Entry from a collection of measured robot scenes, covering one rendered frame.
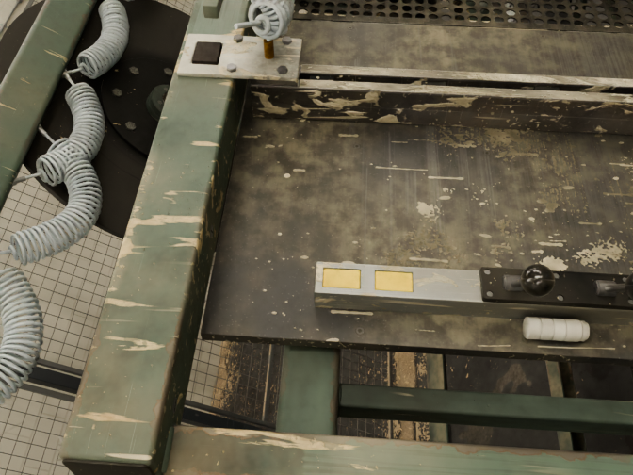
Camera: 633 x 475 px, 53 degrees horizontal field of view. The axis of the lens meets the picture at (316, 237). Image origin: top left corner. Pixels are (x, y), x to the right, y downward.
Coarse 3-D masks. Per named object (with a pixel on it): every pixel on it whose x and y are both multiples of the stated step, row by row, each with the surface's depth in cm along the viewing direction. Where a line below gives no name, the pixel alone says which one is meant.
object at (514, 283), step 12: (540, 264) 73; (504, 276) 83; (516, 276) 83; (528, 276) 72; (540, 276) 71; (552, 276) 72; (504, 288) 83; (516, 288) 82; (528, 288) 72; (540, 288) 71; (552, 288) 72
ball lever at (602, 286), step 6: (630, 276) 72; (594, 282) 83; (600, 282) 82; (606, 282) 82; (612, 282) 82; (630, 282) 72; (594, 288) 83; (600, 288) 82; (606, 288) 81; (612, 288) 79; (618, 288) 78; (624, 288) 76; (630, 288) 72; (600, 294) 82; (606, 294) 82; (612, 294) 82; (630, 294) 72
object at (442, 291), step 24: (336, 264) 86; (360, 264) 86; (336, 288) 84; (360, 288) 85; (432, 288) 84; (456, 288) 84; (480, 288) 84; (408, 312) 86; (432, 312) 86; (456, 312) 85; (480, 312) 85; (504, 312) 85; (528, 312) 84; (552, 312) 84; (576, 312) 83; (600, 312) 83; (624, 312) 83
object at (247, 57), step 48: (192, 48) 103; (240, 48) 103; (288, 48) 103; (288, 96) 104; (336, 96) 104; (384, 96) 103; (432, 96) 102; (480, 96) 102; (528, 96) 102; (576, 96) 102; (624, 96) 102
